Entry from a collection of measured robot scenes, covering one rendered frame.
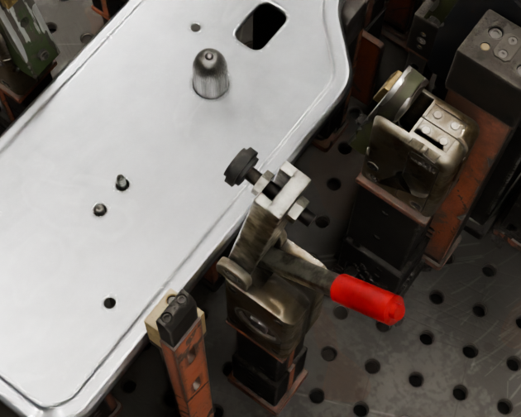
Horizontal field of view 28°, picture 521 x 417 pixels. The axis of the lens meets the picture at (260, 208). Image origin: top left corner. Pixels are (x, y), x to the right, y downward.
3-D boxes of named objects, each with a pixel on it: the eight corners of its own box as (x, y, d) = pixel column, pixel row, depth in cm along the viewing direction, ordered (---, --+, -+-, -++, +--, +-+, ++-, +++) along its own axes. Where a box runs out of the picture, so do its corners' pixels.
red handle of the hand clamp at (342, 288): (255, 219, 82) (411, 280, 71) (266, 236, 83) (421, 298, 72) (222, 259, 81) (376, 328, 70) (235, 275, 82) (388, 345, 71)
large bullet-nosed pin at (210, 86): (207, 70, 96) (205, 32, 90) (235, 88, 96) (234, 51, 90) (187, 94, 95) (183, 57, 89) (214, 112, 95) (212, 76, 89)
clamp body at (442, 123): (359, 214, 122) (403, 47, 88) (441, 269, 120) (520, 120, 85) (313, 273, 119) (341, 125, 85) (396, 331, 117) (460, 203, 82)
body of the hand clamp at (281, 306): (258, 337, 116) (264, 221, 84) (308, 374, 114) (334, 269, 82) (227, 380, 114) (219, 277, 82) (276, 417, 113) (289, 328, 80)
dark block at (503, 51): (411, 206, 122) (489, 5, 84) (461, 240, 121) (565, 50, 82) (388, 238, 121) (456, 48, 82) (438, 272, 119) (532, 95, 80)
